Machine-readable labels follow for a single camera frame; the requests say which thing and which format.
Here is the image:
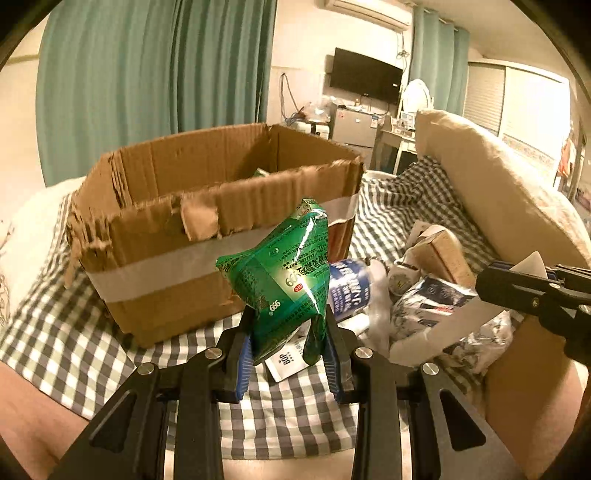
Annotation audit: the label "hanging wall cable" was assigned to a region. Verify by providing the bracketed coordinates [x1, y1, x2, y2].
[278, 73, 303, 121]

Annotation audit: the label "green white checkered cloth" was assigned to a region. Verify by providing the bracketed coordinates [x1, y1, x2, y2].
[0, 156, 513, 462]

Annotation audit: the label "red hanging clothes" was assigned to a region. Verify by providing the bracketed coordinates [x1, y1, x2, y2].
[558, 137, 577, 179]

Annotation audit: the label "white sachet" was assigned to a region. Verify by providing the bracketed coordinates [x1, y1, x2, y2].
[265, 333, 320, 383]

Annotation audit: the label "brown cardboard box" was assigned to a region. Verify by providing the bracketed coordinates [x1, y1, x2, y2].
[65, 122, 365, 349]

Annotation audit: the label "wide teal curtain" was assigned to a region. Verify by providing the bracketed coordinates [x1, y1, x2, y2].
[36, 0, 279, 186]

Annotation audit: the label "white air conditioner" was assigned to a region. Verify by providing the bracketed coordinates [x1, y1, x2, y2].
[322, 0, 413, 31]

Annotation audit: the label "white appliance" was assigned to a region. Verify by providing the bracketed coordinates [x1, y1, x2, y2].
[288, 116, 332, 140]

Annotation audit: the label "blue white packet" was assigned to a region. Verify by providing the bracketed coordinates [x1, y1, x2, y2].
[390, 274, 478, 344]

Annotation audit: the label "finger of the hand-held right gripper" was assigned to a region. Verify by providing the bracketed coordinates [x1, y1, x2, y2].
[488, 261, 591, 289]
[475, 267, 557, 320]

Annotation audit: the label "white dressing table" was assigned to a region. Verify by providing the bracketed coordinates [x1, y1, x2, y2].
[372, 113, 419, 175]

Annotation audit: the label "white sliding wardrobe doors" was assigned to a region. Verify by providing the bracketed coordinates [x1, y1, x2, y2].
[463, 60, 574, 155]

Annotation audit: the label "small brown carton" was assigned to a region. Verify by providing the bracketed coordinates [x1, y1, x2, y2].
[406, 228, 476, 289]

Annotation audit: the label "blue white plastic bottle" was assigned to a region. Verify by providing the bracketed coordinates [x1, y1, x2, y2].
[329, 258, 376, 323]

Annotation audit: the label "black wall television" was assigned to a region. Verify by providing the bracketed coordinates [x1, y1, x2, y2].
[329, 47, 404, 103]

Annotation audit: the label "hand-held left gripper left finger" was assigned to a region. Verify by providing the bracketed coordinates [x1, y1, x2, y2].
[46, 318, 254, 480]

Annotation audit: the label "narrow teal curtain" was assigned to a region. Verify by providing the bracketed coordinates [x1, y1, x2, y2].
[410, 6, 471, 117]

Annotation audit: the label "small silver fridge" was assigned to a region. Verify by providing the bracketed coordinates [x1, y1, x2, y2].
[331, 103, 385, 149]

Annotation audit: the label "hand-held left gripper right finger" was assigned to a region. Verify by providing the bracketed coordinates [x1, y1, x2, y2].
[324, 314, 528, 480]

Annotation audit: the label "beige cushion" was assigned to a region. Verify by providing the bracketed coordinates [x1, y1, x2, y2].
[414, 110, 591, 274]

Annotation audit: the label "cream bed sheet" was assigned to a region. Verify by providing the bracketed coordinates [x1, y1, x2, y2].
[0, 178, 100, 472]

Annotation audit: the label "green foil packet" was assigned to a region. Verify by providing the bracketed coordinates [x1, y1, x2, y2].
[216, 198, 331, 366]

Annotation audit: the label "crumpled patterned foil wrapper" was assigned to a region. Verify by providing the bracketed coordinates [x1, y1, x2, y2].
[448, 311, 514, 377]

